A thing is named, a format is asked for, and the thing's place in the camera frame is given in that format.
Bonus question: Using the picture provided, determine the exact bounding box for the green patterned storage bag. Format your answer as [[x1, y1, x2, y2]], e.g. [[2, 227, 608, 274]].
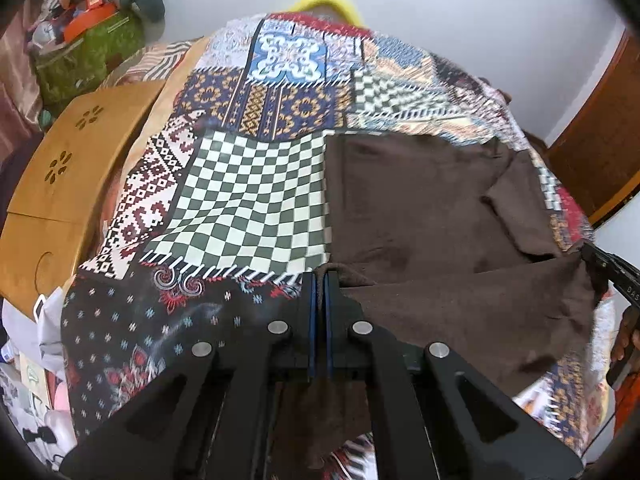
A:
[[32, 12, 144, 115]]

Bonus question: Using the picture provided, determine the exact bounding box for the pink curtain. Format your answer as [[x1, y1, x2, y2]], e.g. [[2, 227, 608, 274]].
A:
[[0, 0, 46, 162]]

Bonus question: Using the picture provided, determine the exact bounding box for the patchwork patterned bedspread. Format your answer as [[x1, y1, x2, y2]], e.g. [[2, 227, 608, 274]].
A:
[[61, 13, 587, 479]]

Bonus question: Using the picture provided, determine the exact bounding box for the person's right hand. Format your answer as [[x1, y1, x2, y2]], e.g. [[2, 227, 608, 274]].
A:
[[611, 307, 640, 364]]

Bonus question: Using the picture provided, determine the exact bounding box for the yellow curved headboard pad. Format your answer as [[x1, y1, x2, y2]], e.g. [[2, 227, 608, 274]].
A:
[[288, 0, 364, 27]]

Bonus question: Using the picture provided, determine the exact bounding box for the brown wooden door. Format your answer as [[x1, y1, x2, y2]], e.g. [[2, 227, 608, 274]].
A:
[[548, 32, 640, 224]]

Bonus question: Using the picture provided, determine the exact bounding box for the brown cloth garment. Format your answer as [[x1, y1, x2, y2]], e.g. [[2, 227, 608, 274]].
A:
[[269, 127, 609, 468]]

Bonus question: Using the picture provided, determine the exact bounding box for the orange box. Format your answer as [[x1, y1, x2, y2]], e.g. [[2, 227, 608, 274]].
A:
[[63, 2, 117, 44]]

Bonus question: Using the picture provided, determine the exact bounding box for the wooden folding lap table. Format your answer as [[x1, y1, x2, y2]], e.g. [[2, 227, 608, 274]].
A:
[[1, 80, 165, 318]]

